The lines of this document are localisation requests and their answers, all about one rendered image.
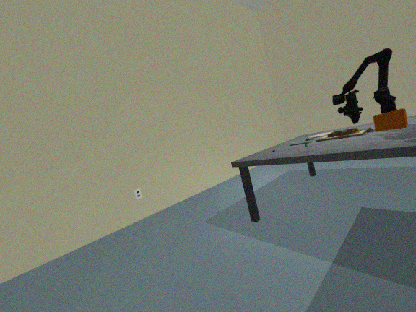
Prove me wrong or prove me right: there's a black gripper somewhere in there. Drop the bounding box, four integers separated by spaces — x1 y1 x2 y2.
344 100 363 124

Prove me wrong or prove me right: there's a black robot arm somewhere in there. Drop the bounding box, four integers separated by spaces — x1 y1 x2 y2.
332 48 397 114

